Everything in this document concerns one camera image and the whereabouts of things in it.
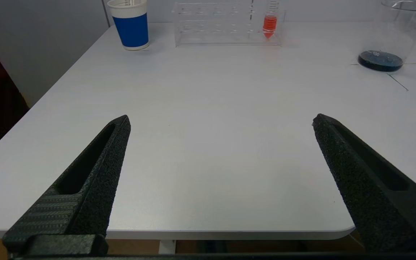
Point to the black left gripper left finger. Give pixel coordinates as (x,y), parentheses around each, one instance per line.
(85,195)

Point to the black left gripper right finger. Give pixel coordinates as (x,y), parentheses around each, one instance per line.
(381,195)

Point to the clear glass beaker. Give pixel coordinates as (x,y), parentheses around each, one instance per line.
(392,43)

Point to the test tube with red pigment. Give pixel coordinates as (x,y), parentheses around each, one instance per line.
(269,23)

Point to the clear acrylic test tube rack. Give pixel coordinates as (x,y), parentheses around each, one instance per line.
(215,25)

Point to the blue and white paper cup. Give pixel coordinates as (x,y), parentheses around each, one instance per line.
(132,30)

